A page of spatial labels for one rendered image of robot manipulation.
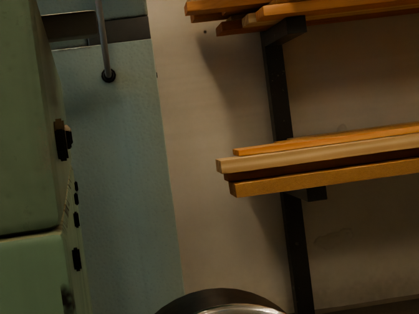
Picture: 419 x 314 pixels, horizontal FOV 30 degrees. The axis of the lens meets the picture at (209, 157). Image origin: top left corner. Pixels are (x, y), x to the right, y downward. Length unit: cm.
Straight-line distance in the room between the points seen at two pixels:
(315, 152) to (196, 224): 63
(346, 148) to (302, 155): 13
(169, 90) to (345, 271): 89
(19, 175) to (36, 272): 3
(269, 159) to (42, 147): 199
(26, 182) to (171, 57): 244
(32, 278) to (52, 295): 1
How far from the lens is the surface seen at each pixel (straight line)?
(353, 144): 230
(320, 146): 229
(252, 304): 21
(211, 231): 273
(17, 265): 27
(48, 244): 27
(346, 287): 286
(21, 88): 27
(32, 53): 27
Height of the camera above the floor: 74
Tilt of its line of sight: 3 degrees down
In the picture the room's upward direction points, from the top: 7 degrees counter-clockwise
